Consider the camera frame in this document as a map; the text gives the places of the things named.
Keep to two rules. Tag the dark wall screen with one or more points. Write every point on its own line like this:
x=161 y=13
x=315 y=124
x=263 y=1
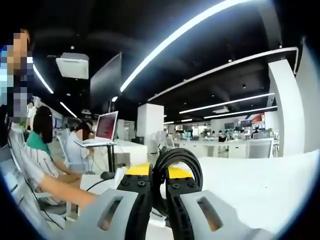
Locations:
x=228 y=125

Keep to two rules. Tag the red wall banner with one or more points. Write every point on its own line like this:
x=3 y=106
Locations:
x=258 y=118

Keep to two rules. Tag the black laptop stand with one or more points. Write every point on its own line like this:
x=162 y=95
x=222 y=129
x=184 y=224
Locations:
x=111 y=157

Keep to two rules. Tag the ceiling air conditioner unit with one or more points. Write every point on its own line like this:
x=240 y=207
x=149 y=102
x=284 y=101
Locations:
x=72 y=66
x=222 y=109

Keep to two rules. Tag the grey mesh office chair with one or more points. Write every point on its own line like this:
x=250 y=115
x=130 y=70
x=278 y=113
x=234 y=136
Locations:
x=260 y=148

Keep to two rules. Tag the white office workstation row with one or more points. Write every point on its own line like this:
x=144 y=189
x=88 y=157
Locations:
x=212 y=147

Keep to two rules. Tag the small black object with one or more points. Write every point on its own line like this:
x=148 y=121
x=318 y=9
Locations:
x=106 y=175

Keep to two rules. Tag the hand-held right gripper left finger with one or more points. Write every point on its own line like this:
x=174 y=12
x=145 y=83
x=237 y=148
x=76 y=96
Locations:
x=135 y=200

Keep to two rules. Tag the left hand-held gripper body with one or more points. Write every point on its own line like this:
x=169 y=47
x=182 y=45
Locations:
x=119 y=177

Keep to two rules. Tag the long ceiling light strip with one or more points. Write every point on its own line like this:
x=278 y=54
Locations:
x=140 y=65

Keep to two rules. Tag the open white laptop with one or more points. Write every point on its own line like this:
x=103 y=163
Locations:
x=106 y=126

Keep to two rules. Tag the dark hanging panel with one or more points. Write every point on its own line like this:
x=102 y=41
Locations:
x=106 y=80

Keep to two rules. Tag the white desk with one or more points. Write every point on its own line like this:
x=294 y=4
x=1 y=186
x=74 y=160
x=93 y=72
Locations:
x=250 y=190

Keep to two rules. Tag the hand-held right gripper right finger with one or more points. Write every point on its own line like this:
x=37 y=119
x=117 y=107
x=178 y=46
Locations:
x=175 y=200

